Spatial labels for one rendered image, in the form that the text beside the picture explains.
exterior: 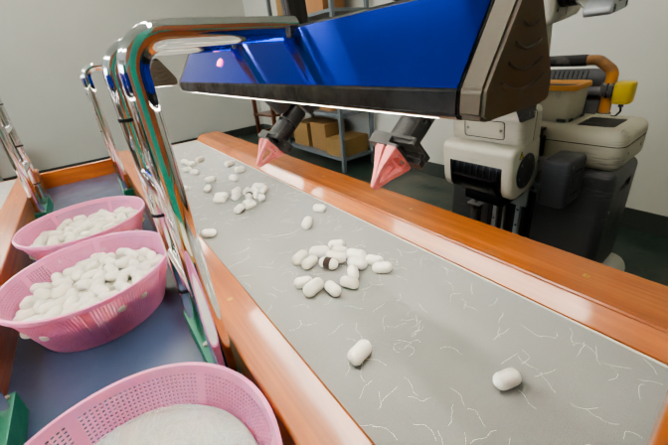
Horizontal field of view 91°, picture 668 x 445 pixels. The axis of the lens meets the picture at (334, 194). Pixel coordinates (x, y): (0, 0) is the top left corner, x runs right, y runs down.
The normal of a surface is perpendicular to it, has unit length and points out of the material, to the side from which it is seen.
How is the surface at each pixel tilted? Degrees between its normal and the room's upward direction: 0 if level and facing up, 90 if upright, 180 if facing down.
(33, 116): 90
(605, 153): 90
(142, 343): 0
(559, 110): 92
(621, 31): 90
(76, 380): 0
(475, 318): 0
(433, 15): 58
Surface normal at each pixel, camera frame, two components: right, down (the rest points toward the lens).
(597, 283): -0.09, -0.91
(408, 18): -0.72, -0.22
